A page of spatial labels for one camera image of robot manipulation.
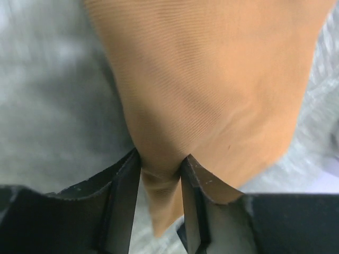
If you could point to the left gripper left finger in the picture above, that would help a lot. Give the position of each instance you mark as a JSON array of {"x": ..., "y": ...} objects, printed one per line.
[{"x": 93, "y": 216}]

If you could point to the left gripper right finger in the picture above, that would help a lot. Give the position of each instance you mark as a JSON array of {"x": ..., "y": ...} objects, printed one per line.
[{"x": 221, "y": 219}]

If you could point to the tan ribbed tank top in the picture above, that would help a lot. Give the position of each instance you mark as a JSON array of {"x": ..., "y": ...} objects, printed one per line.
[{"x": 220, "y": 80}]

